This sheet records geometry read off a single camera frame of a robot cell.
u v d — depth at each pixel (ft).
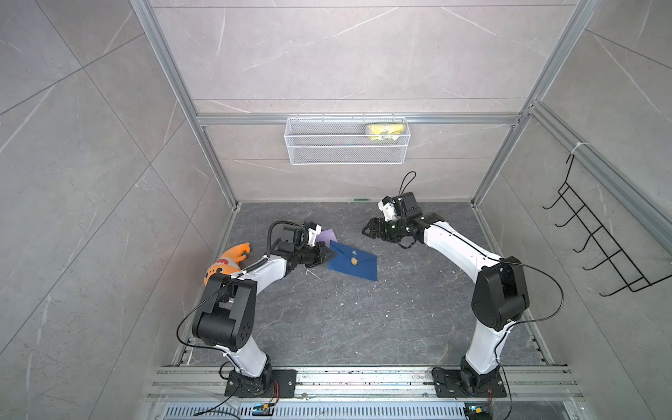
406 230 2.18
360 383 2.45
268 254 2.16
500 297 1.58
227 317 1.52
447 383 2.39
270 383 2.38
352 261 3.04
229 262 2.99
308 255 2.60
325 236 3.55
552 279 1.58
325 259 2.73
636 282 1.90
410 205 2.34
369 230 2.71
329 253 2.89
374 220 2.65
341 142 3.30
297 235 2.45
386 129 2.74
